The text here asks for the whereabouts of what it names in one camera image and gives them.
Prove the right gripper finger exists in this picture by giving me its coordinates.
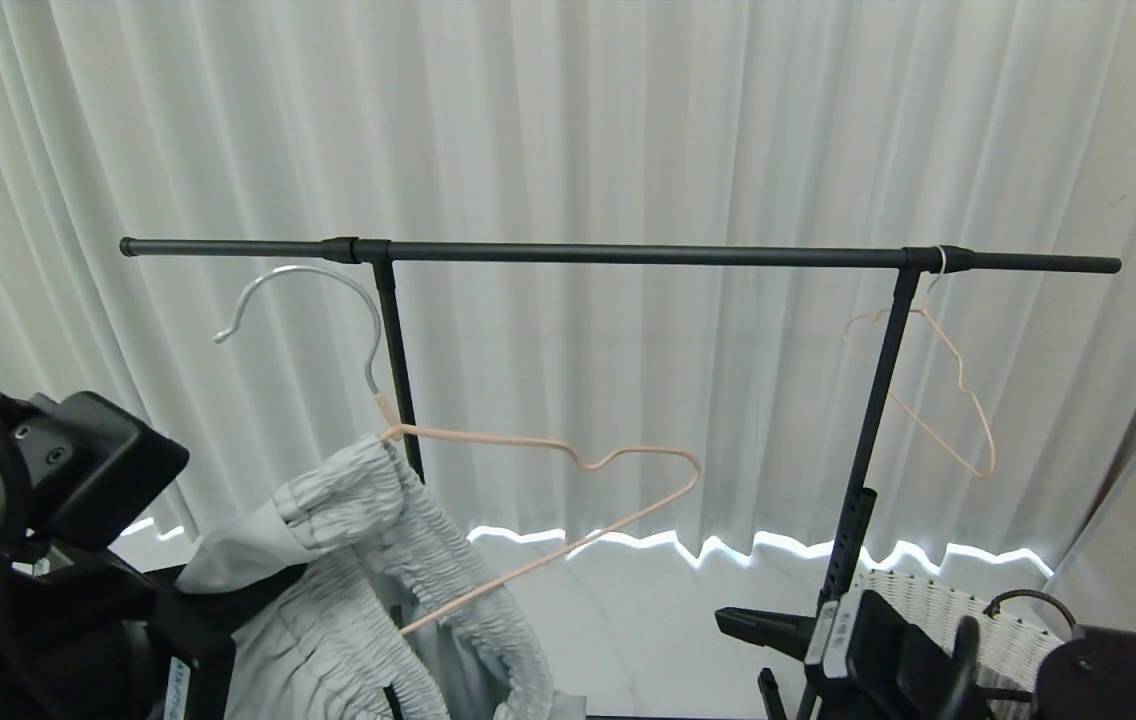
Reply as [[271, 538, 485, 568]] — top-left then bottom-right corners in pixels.
[[757, 667, 790, 720], [715, 605, 818, 653]]

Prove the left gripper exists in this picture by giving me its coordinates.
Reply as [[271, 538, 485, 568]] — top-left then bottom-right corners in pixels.
[[0, 568, 235, 720]]

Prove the pale grey garment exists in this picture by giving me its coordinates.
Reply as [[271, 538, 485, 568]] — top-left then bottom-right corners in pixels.
[[176, 432, 589, 720]]

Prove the pink clothes hanger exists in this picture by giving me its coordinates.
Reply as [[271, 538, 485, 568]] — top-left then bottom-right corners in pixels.
[[843, 272, 997, 479], [214, 264, 704, 637]]

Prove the white laundry basket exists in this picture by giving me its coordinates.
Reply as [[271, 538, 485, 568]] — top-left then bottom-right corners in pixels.
[[853, 570, 1079, 720]]

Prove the black clothes rack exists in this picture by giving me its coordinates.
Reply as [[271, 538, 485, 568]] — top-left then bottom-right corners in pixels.
[[118, 235, 1122, 720]]

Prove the white curtain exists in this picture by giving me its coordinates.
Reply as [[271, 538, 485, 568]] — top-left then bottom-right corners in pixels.
[[0, 0, 1136, 581]]

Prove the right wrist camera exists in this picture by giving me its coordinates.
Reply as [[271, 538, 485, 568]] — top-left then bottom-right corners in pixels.
[[806, 588, 979, 720]]

